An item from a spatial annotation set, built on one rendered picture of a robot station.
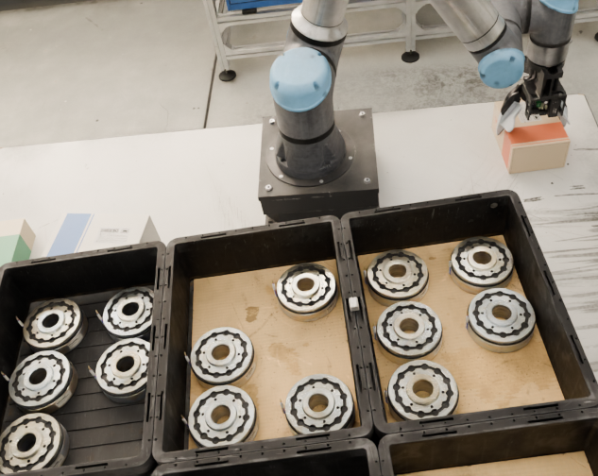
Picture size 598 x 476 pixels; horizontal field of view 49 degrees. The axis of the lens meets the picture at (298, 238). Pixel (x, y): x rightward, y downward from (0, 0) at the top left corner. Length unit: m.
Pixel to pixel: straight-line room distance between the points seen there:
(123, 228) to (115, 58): 2.14
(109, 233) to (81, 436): 0.46
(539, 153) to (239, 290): 0.71
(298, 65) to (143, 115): 1.82
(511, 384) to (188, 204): 0.83
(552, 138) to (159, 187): 0.89
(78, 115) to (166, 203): 1.68
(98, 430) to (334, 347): 0.39
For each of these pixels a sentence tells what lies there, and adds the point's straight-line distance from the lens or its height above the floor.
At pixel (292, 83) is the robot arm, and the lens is 1.26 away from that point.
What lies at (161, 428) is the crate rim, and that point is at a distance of 0.96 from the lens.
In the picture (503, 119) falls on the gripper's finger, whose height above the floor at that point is 0.80.
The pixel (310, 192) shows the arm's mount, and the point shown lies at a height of 0.80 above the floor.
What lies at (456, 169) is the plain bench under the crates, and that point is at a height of 0.70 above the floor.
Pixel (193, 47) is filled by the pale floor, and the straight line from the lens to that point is 3.39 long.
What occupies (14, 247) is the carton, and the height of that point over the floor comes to 0.76.
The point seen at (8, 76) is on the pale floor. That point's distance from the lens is 3.66.
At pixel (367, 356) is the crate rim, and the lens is 0.96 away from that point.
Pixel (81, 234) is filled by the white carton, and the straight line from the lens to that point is 1.44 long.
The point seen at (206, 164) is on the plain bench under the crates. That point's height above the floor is 0.70.
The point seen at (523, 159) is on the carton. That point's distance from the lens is 1.50.
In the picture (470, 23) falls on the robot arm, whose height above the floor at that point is 1.14.
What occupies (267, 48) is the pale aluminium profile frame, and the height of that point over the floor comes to 0.14.
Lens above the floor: 1.76
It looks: 49 degrees down
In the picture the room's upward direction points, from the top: 11 degrees counter-clockwise
